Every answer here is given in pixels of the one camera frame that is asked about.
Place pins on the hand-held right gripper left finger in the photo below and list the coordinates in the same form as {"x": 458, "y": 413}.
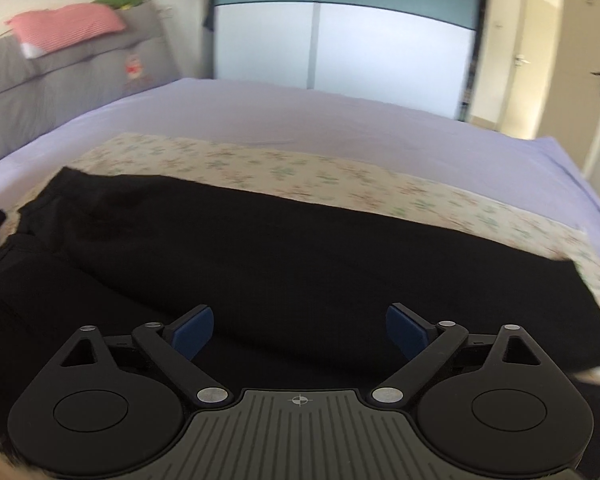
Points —
{"x": 196, "y": 331}

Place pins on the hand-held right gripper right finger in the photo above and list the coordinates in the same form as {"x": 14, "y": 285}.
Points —
{"x": 404, "y": 331}

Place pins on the black pants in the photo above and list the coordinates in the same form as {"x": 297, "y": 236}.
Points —
{"x": 280, "y": 260}

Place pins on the floral printed blanket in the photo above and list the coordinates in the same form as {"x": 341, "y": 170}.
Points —
{"x": 330, "y": 180}

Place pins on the bed with lilac sheet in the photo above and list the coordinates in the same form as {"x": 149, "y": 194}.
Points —
{"x": 330, "y": 120}

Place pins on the person's beige fuzzy clothing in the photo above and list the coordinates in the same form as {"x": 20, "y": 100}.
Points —
{"x": 0, "y": 460}

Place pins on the grey padded headboard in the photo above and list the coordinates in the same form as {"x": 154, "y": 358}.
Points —
{"x": 55, "y": 90}

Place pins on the white and teal wardrobe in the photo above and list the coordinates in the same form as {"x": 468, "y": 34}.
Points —
{"x": 380, "y": 35}

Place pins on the pink striped pillow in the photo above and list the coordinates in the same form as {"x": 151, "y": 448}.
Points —
{"x": 65, "y": 25}

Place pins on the green plush toy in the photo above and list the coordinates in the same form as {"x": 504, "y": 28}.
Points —
{"x": 120, "y": 0}

